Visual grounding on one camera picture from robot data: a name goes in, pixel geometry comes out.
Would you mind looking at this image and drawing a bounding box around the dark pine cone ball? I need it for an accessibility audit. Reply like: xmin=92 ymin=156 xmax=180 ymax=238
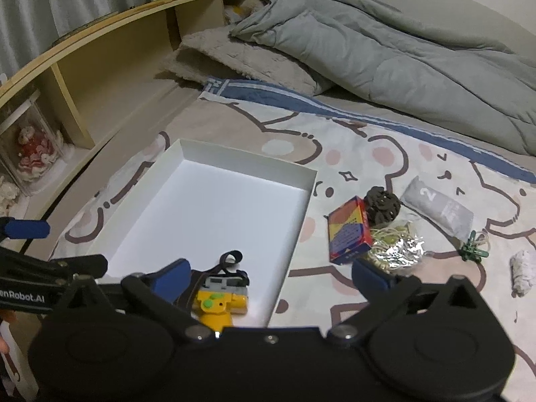
xmin=363 ymin=185 xmax=403 ymax=224

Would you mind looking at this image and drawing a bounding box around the green clothespin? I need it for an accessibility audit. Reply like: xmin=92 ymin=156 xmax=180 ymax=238
xmin=463 ymin=231 xmax=478 ymax=262
xmin=459 ymin=248 xmax=490 ymax=264

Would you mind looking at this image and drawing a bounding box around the yellow plush toy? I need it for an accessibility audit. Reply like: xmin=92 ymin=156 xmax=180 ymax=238
xmin=223 ymin=3 xmax=249 ymax=22

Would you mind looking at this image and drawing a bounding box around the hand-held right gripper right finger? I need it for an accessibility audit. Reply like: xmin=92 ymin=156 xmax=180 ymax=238
xmin=328 ymin=258 xmax=487 ymax=347

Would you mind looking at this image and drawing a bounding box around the yellow toy camera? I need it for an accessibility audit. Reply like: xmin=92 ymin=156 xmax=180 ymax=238
xmin=190 ymin=250 xmax=251 ymax=330

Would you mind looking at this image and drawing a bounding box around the white flower ornament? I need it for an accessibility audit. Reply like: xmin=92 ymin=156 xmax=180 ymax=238
xmin=0 ymin=175 xmax=21 ymax=215

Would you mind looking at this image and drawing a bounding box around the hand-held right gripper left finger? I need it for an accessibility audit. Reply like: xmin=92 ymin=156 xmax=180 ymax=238
xmin=54 ymin=258 xmax=214 ymax=343

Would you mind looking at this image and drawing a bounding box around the grey sachet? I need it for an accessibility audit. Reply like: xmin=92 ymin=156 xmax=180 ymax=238
xmin=400 ymin=175 xmax=475 ymax=241

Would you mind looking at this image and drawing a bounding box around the white cardboard box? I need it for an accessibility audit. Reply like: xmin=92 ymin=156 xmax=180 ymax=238
xmin=50 ymin=138 xmax=318 ymax=330

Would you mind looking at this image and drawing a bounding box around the wooden headboard shelf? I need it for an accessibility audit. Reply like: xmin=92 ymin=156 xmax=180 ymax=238
xmin=0 ymin=0 xmax=261 ymax=260

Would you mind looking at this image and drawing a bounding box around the clear display case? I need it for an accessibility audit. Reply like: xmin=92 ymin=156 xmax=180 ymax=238
xmin=0 ymin=89 xmax=66 ymax=198

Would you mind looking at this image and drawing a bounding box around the grey duvet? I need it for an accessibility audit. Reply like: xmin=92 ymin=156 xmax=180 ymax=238
xmin=228 ymin=0 xmax=536 ymax=156

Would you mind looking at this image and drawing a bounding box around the beige fuzzy pillow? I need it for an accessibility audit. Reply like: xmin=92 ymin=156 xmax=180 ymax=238
xmin=173 ymin=29 xmax=336 ymax=98

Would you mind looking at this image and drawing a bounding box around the silver foil packet with string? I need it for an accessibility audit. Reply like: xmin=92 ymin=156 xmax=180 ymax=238
xmin=365 ymin=218 xmax=435 ymax=278

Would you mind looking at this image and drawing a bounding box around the red and blue card box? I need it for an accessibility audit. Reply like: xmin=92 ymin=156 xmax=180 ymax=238
xmin=327 ymin=195 xmax=374 ymax=266

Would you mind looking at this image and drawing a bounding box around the white rolled cloth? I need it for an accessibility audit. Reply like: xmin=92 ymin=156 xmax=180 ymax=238
xmin=509 ymin=249 xmax=536 ymax=299

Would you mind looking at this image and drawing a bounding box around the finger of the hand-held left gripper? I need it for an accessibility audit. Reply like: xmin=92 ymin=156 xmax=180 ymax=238
xmin=0 ymin=217 xmax=51 ymax=241
xmin=0 ymin=246 xmax=109 ymax=290

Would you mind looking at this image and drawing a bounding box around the bear printed blanket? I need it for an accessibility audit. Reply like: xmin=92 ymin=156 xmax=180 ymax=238
xmin=49 ymin=76 xmax=536 ymax=402

